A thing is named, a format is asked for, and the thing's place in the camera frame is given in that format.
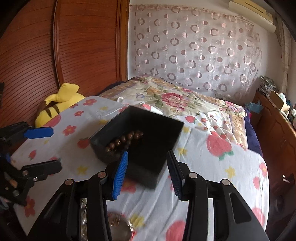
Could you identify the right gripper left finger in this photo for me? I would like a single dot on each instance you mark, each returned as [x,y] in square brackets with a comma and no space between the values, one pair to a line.
[103,186]

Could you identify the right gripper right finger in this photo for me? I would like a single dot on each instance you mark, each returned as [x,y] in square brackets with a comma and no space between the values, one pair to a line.
[190,186]

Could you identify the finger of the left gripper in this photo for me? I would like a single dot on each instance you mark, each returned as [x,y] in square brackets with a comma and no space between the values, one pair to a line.
[28,175]
[20,131]

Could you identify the silver bangle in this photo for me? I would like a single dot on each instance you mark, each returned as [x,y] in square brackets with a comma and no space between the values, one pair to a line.
[121,228]

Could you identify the black jewelry box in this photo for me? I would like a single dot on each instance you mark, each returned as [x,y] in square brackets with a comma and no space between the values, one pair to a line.
[146,136]

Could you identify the strawberry flower print blanket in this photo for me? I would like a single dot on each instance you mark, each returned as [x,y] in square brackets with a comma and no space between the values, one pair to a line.
[206,143]

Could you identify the yellow tiger plush toy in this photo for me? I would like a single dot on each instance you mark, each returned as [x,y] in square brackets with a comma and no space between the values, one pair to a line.
[55,104]

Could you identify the floral quilt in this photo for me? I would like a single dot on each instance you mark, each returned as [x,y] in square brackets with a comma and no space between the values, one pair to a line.
[185,101]

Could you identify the wooden headboard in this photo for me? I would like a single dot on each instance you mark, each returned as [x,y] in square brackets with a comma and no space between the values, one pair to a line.
[45,44]

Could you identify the wooden side cabinet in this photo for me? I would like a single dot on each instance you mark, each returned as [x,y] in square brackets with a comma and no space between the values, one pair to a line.
[277,141]

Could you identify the cardboard box on cabinet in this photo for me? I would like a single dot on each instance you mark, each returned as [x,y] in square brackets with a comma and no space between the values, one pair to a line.
[278,102]

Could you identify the circle pattern sheer curtain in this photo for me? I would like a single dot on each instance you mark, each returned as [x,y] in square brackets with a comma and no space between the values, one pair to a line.
[198,49]

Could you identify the white air conditioner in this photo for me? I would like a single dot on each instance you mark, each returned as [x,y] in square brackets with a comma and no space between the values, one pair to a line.
[254,13]

